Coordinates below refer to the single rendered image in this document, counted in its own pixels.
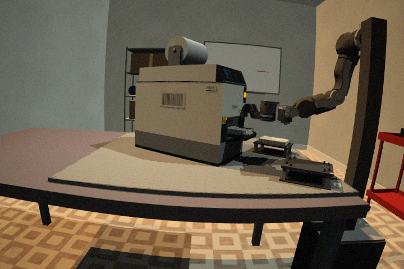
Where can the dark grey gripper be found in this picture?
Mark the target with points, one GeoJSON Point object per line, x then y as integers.
{"type": "Point", "coordinates": [267, 109]}

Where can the grey cylinder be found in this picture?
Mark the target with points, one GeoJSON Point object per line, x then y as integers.
{"type": "Point", "coordinates": [191, 52]}

